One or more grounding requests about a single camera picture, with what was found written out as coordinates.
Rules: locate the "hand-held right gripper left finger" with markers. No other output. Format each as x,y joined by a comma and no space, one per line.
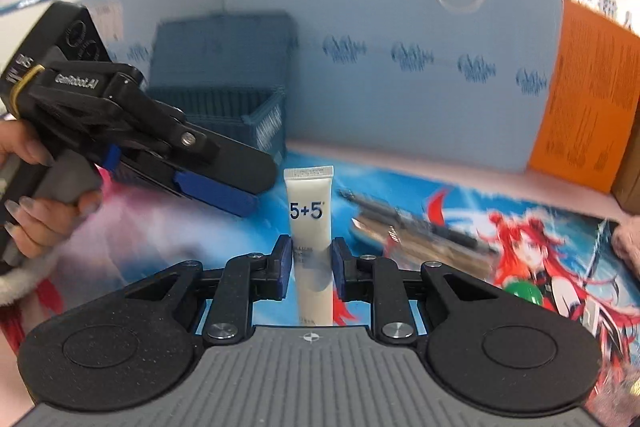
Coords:
284,267

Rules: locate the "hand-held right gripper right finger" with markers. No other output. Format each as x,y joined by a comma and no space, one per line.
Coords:
341,269

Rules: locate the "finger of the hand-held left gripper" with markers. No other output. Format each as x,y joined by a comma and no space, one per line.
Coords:
220,194
240,162

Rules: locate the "white cream tube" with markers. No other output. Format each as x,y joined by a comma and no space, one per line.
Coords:
307,217

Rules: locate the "green plastic capsule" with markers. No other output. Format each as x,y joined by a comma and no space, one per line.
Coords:
522,293

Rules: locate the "person's left hand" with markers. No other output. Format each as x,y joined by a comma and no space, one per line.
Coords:
30,142

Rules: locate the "printed desk mat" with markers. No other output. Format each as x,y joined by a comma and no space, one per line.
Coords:
165,232

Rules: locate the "dark pen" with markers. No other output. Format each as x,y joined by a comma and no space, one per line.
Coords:
430,224

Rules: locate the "blue woven basket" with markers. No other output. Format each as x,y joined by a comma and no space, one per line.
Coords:
220,57

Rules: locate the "light blue paper bag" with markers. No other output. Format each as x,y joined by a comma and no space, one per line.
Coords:
400,107

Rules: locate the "orange box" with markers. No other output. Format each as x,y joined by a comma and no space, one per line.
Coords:
585,107

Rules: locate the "brown cardboard box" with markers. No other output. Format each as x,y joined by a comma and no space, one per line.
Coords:
630,177

